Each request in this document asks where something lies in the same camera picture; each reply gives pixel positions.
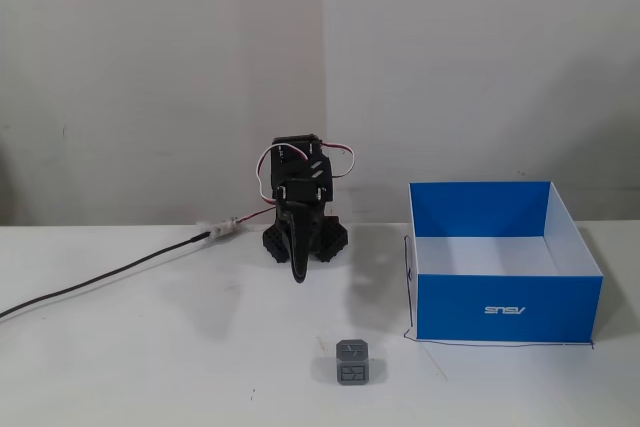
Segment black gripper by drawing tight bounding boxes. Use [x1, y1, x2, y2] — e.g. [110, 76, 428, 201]
[276, 177, 335, 285]

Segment gray printed block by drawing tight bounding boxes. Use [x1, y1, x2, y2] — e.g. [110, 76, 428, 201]
[334, 339, 372, 387]

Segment blue white cardboard box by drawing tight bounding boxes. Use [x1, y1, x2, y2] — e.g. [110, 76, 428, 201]
[407, 180, 605, 344]

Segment red white lead wire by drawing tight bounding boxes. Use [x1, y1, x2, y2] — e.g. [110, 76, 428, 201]
[234, 206, 278, 226]

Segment white cable connector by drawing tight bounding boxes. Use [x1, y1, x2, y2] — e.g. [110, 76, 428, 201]
[197, 216, 241, 240]

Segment red white servo wire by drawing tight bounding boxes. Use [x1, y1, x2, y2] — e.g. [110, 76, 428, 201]
[255, 144, 282, 205]
[322, 140, 358, 180]

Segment black power cable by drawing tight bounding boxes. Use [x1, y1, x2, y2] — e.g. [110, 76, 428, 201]
[0, 232, 211, 322]

